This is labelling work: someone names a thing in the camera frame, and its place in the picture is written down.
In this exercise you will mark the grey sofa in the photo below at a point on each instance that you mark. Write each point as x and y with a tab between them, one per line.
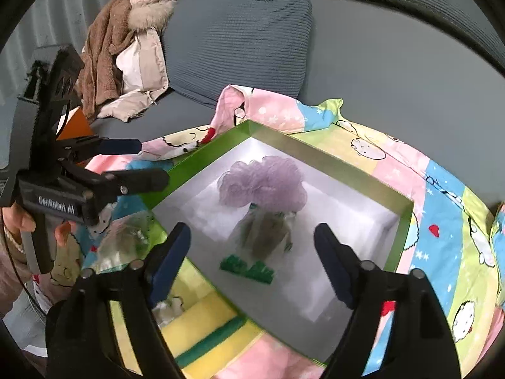
394	63

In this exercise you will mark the beige fur-trimmed coat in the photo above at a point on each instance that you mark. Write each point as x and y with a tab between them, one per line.
142	63

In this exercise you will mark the grey sofa cushion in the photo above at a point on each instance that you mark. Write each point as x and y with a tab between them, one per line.
236	39

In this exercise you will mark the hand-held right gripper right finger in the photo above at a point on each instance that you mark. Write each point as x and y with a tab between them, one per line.
335	264

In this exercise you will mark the orange box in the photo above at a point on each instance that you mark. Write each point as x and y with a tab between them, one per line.
77	123

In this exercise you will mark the person's left forearm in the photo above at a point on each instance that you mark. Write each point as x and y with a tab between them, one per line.
12	280

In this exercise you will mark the person's left hand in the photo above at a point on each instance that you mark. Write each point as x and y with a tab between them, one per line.
14	221

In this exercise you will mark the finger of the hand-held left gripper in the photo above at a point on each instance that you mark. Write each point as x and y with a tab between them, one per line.
118	147
146	179

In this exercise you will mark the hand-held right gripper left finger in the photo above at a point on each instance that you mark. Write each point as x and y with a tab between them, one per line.
173	260

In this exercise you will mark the printed cartoon blanket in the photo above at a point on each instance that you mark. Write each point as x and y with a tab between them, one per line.
446	221

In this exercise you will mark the brown fleece garment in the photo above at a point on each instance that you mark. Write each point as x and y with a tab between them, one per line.
106	47

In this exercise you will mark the grey curtain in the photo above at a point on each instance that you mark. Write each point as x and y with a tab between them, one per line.
59	12

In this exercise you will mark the green cardboard box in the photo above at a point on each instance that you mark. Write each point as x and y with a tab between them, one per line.
347	189

